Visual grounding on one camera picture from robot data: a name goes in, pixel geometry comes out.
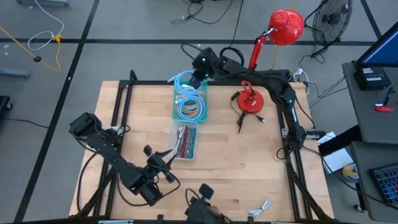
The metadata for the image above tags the black mini computer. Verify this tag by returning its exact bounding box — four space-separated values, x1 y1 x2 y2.
353 66 392 91

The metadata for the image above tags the black wheeled base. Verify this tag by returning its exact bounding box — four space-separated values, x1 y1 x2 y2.
0 95 13 113

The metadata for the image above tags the black handheld device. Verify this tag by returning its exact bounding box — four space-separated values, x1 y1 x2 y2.
185 182 215 208

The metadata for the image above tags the computer monitor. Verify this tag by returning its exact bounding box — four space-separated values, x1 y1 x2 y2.
355 20 398 68

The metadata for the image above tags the clear plastic bin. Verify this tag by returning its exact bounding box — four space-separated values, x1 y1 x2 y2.
167 120 199 161

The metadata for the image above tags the thick white cable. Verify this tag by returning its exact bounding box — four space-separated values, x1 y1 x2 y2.
180 82 200 94

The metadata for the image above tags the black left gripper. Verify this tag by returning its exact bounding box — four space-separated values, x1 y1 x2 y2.
144 144 181 184

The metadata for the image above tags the red desk lamp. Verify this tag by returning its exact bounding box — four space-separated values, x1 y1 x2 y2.
236 9 305 114

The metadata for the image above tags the black coiled floor cable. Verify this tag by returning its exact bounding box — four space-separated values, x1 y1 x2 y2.
219 0 246 68

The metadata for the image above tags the maroon braided cable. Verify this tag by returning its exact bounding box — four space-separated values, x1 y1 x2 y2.
183 126 191 158

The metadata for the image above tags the black aluminium table frame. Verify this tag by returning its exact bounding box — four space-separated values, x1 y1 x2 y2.
74 69 335 224

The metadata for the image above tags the white power adapter cable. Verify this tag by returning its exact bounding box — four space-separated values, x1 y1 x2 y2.
291 67 311 96

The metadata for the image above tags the person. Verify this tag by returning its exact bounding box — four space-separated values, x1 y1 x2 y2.
185 198 233 224

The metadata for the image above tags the black pen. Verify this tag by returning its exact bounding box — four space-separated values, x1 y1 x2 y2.
382 86 394 106

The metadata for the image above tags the round blue yellow disc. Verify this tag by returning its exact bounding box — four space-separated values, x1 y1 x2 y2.
341 162 360 182

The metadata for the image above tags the green translucent plastic bin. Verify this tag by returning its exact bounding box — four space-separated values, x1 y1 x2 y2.
172 78 208 124

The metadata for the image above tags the black floor fan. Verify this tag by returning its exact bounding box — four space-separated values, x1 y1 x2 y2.
303 0 353 58

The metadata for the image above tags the grey side desk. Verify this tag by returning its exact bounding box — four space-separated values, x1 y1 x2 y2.
341 61 398 223

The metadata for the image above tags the keyboard with coloured keys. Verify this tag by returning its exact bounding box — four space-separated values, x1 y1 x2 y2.
368 162 398 207

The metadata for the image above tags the thin white cable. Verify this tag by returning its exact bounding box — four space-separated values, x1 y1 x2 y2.
248 198 272 218

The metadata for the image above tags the grey furniture leg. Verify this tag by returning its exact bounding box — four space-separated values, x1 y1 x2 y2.
0 68 31 80
15 0 70 7

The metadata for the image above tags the white floor cable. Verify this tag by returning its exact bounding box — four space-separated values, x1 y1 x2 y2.
27 0 65 52

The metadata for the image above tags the black lamp power cord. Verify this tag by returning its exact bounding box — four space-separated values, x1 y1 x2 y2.
230 90 266 134

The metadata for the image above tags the light blue ethernet cable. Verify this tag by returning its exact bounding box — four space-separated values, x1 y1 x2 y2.
167 70 208 97
175 95 207 121

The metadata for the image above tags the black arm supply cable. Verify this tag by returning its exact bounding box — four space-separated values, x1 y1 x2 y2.
76 144 105 215
304 146 398 207

